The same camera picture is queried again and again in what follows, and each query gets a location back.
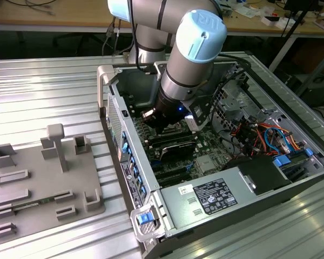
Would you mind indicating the grey metal bracket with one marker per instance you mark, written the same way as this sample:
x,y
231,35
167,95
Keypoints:
x,y
160,70

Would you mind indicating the graphics card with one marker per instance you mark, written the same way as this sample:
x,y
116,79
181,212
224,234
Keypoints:
x,y
178,152

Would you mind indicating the blue disk carrier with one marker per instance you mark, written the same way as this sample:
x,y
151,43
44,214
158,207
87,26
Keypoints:
x,y
282,161

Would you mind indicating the black expansion slot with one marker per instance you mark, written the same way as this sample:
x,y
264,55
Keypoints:
x,y
175,179
170,171

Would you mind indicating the wooden desk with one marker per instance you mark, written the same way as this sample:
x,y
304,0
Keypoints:
x,y
70,13

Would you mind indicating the green motherboard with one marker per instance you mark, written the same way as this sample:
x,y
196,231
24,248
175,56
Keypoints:
x,y
210,145

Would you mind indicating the silver power supply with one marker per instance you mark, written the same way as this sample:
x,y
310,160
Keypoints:
x,y
175,207

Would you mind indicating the silver chipset heatsink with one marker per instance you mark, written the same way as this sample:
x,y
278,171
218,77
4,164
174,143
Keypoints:
x,y
205,164

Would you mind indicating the small white box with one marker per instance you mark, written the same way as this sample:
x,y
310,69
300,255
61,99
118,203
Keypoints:
x,y
283,24

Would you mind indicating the metal drive cage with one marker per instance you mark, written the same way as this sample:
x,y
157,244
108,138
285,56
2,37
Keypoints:
x,y
232,103

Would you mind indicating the black plastic drive cover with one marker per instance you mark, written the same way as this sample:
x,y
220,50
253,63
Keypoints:
x,y
262,170

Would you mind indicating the grey PC case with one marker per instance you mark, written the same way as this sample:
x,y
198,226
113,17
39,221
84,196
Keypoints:
x,y
143,162

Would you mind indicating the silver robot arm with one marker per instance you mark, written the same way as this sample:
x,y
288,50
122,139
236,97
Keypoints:
x,y
178,78

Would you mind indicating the blue case latch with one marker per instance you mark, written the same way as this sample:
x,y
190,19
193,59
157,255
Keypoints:
x,y
145,219

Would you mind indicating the green RAM stick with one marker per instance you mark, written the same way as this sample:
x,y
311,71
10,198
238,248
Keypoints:
x,y
29,204

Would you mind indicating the black RAM slot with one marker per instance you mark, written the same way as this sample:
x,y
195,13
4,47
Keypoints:
x,y
139,105
171,138
136,111
174,144
172,141
137,115
178,134
137,108

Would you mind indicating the grey parts rack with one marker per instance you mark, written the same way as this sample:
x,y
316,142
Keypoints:
x,y
43,175

